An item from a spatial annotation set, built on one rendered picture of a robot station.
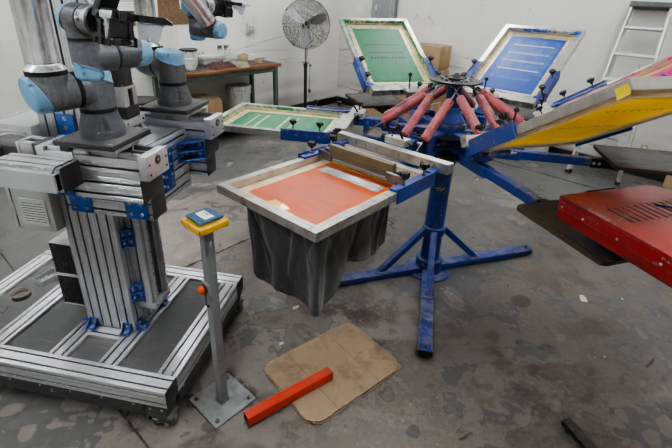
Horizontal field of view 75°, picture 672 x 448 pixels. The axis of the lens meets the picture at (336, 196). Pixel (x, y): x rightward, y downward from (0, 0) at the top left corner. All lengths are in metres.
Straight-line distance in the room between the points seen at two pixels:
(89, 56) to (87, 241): 1.06
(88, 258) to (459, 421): 1.84
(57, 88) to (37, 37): 0.15
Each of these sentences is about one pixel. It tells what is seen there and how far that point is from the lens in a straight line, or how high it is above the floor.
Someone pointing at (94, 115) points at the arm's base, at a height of 1.34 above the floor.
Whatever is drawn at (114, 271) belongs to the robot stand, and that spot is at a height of 0.56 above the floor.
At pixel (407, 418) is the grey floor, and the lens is 2.27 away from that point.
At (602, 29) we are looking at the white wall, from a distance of 5.82.
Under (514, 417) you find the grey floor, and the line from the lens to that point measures 2.41.
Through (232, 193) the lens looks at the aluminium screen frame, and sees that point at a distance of 1.85.
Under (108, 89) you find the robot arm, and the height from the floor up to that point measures 1.42.
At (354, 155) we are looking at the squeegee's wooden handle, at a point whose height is 1.04.
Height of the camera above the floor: 1.75
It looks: 25 degrees down
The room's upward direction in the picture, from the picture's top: 2 degrees clockwise
